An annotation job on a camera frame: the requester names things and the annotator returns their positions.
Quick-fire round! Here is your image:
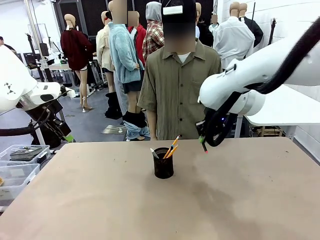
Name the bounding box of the mannequin in plaid hooded shirt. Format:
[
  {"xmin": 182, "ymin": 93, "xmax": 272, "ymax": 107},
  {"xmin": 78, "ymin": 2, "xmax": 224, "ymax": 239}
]
[{"xmin": 142, "ymin": 1, "xmax": 166, "ymax": 63}]

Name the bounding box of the mannequin in red jacket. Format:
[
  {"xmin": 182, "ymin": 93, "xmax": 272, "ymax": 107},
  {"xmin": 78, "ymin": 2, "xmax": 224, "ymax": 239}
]
[{"xmin": 127, "ymin": 11, "xmax": 148, "ymax": 68}]

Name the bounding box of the mannequin in black clothes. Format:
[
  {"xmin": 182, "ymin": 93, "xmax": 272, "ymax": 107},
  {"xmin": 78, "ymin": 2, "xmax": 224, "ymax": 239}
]
[{"xmin": 194, "ymin": 2, "xmax": 215, "ymax": 48}]

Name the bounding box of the wooden pallet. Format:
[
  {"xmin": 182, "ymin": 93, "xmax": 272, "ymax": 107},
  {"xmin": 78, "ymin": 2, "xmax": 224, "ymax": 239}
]
[{"xmin": 252, "ymin": 126, "xmax": 286, "ymax": 137}]

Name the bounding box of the mannequin in dark red sweater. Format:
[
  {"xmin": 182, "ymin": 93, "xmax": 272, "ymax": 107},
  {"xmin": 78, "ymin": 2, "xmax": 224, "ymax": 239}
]
[{"xmin": 60, "ymin": 13, "xmax": 94, "ymax": 113}]

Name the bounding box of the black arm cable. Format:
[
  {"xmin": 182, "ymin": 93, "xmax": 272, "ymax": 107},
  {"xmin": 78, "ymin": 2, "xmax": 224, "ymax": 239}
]
[
  {"xmin": 0, "ymin": 104, "xmax": 63, "ymax": 137},
  {"xmin": 203, "ymin": 21, "xmax": 320, "ymax": 148}
]

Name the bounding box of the metal mannequin base plate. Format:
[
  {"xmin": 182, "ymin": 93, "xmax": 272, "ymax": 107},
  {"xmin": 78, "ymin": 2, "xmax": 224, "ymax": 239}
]
[{"xmin": 101, "ymin": 124, "xmax": 127, "ymax": 136}]

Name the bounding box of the black speaker box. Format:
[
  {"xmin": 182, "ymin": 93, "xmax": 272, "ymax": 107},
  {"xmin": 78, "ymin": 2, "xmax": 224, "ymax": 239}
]
[{"xmin": 39, "ymin": 42, "xmax": 50, "ymax": 57}]

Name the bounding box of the black mesh pen holder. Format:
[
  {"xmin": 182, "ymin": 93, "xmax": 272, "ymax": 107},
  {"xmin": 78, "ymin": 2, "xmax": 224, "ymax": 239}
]
[{"xmin": 152, "ymin": 147, "xmax": 175, "ymax": 180}]

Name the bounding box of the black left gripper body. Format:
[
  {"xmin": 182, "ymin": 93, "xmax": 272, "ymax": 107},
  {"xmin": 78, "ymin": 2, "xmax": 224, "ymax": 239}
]
[{"xmin": 26, "ymin": 101, "xmax": 73, "ymax": 149}]

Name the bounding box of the clear plastic bin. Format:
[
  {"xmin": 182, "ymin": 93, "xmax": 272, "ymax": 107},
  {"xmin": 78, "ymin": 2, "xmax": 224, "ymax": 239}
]
[
  {"xmin": 0, "ymin": 162, "xmax": 41, "ymax": 201},
  {"xmin": 0, "ymin": 144, "xmax": 52, "ymax": 166}
]

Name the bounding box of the mannequin in cream jacket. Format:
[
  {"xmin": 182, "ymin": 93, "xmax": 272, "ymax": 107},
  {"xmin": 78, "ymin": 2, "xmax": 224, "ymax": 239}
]
[{"xmin": 96, "ymin": 11, "xmax": 123, "ymax": 120}]

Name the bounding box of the background work desk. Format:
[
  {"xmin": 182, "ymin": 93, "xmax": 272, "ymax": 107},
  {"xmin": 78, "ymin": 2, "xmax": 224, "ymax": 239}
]
[{"xmin": 48, "ymin": 62, "xmax": 76, "ymax": 88}]

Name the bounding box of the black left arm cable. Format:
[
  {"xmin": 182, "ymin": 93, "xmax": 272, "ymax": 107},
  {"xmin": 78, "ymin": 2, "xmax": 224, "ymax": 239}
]
[{"xmin": 0, "ymin": 104, "xmax": 63, "ymax": 137}]

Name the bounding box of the mannequin in black jacket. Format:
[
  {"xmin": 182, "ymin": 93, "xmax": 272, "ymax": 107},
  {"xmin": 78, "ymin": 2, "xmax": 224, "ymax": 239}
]
[{"xmin": 238, "ymin": 2, "xmax": 265, "ymax": 48}]

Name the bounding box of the background person in black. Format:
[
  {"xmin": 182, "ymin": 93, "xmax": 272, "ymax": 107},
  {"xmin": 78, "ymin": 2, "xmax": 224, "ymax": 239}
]
[{"xmin": 0, "ymin": 36, "xmax": 17, "ymax": 55}]

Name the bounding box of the person in olive shirt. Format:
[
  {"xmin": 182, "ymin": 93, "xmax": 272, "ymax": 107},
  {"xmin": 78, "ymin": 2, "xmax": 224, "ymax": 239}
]
[{"xmin": 137, "ymin": 0, "xmax": 223, "ymax": 141}]

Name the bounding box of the mannequin in light blue fleece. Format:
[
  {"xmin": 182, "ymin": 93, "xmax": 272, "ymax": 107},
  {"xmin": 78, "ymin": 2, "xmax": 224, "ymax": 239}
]
[{"xmin": 107, "ymin": 0, "xmax": 151, "ymax": 142}]

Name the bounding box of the white table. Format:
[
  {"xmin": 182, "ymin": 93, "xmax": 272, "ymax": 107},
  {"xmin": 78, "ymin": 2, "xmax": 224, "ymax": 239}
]
[{"xmin": 243, "ymin": 82, "xmax": 320, "ymax": 140}]

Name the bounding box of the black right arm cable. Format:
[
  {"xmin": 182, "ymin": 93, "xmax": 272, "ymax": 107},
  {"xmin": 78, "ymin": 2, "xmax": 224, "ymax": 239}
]
[{"xmin": 203, "ymin": 21, "xmax": 320, "ymax": 148}]

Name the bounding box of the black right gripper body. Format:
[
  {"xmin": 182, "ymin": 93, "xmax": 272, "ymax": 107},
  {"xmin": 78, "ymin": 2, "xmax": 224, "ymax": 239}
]
[{"xmin": 204, "ymin": 111, "xmax": 231, "ymax": 141}]

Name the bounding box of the person's right forearm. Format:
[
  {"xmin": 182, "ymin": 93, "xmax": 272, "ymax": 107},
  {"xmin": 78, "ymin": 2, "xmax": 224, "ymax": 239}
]
[{"xmin": 147, "ymin": 109, "xmax": 158, "ymax": 141}]

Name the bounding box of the dark tray in bin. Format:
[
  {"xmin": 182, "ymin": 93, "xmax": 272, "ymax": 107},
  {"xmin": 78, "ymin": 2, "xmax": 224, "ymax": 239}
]
[{"xmin": 9, "ymin": 146, "xmax": 43, "ymax": 161}]

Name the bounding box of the mannequin in white shirt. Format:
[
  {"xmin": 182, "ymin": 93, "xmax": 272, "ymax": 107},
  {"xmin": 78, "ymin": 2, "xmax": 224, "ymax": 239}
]
[{"xmin": 214, "ymin": 1, "xmax": 256, "ymax": 70}]

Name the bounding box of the black tripod stand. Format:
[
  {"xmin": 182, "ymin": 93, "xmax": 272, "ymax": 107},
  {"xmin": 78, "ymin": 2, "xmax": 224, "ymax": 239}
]
[{"xmin": 267, "ymin": 17, "xmax": 279, "ymax": 46}]

